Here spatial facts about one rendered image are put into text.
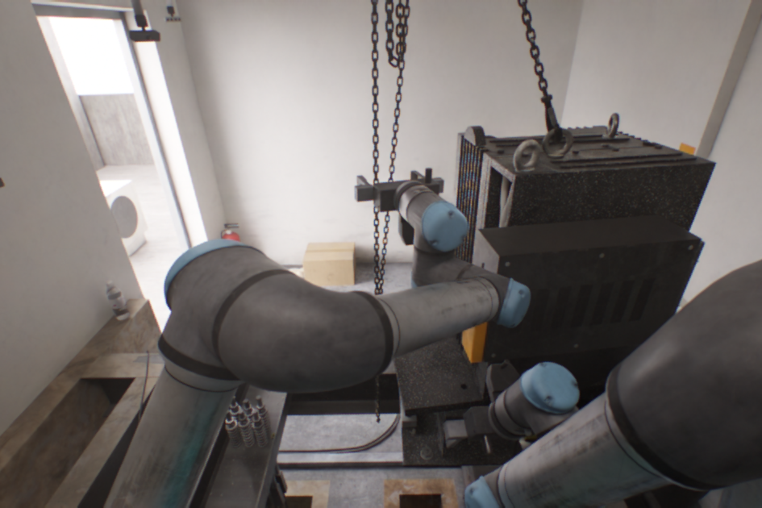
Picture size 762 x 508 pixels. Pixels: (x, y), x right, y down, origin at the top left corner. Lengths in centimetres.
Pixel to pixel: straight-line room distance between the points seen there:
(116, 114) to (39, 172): 607
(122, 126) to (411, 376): 737
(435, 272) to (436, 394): 68
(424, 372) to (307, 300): 103
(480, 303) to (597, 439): 26
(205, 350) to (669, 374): 39
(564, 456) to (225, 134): 332
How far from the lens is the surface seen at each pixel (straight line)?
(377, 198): 81
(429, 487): 219
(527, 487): 51
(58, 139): 226
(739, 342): 31
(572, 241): 95
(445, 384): 135
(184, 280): 47
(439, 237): 66
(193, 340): 45
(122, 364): 210
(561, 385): 66
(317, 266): 334
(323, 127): 330
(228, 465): 155
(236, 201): 367
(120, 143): 830
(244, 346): 38
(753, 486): 50
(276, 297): 38
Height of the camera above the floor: 189
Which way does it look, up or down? 29 degrees down
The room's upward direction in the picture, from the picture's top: 2 degrees counter-clockwise
